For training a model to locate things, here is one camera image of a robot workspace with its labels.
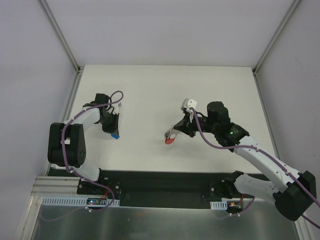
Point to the right white cable duct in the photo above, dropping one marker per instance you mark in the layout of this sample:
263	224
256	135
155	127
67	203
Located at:
219	205

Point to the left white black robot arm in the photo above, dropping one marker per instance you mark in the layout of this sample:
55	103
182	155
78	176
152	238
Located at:
67	144

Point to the aluminium frame post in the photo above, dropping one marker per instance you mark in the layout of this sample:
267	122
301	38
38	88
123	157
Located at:
293	7
44	5

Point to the right aluminium table rail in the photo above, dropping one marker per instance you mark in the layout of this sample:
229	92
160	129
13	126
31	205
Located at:
266	116

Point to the aluminium table rail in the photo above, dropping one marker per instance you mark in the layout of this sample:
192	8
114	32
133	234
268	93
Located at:
266	116
43	167

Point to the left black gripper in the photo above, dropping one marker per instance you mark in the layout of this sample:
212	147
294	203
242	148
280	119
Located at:
114	123

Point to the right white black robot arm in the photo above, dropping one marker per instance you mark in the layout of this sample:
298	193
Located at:
291	192

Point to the blue head key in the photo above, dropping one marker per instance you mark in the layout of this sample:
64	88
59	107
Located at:
115	136

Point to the right aluminium frame post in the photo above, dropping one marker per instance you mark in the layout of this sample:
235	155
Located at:
293	7

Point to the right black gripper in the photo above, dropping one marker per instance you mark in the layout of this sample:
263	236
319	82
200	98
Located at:
189	127

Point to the left aluminium frame post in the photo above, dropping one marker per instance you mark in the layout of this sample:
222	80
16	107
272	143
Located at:
44	5

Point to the left aluminium table rail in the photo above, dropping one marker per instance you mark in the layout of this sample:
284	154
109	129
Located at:
43	167

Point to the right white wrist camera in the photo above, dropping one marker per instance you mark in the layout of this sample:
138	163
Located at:
187	105

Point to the keyring with red tag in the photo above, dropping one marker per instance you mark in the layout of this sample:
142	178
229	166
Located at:
170	135

